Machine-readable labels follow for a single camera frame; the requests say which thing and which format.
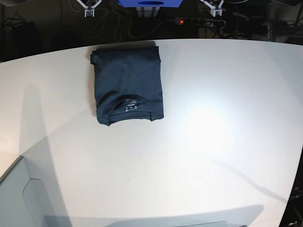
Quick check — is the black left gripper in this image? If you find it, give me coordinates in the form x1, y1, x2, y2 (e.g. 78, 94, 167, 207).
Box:
200, 0, 224, 9

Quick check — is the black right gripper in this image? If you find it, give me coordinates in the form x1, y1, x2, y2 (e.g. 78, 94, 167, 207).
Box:
76, 0, 102, 9

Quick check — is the dark blue T-shirt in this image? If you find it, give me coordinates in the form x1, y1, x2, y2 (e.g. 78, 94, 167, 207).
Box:
90, 46, 164, 126

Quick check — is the black power strip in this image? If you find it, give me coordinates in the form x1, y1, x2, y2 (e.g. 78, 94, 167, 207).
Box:
174, 17, 226, 28

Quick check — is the blue box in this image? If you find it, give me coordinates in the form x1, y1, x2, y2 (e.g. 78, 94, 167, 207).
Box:
117, 0, 183, 8

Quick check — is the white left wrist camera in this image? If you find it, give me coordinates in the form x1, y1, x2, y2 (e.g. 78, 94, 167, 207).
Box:
210, 8, 223, 17

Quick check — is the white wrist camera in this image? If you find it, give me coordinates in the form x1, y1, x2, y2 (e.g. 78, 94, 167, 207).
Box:
210, 8, 223, 17
84, 9, 95, 17

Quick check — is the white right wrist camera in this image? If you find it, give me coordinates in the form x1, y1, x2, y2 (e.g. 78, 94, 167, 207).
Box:
84, 9, 95, 17

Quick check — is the grey coiled cable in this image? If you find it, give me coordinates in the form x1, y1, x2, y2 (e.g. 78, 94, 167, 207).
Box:
91, 7, 164, 40

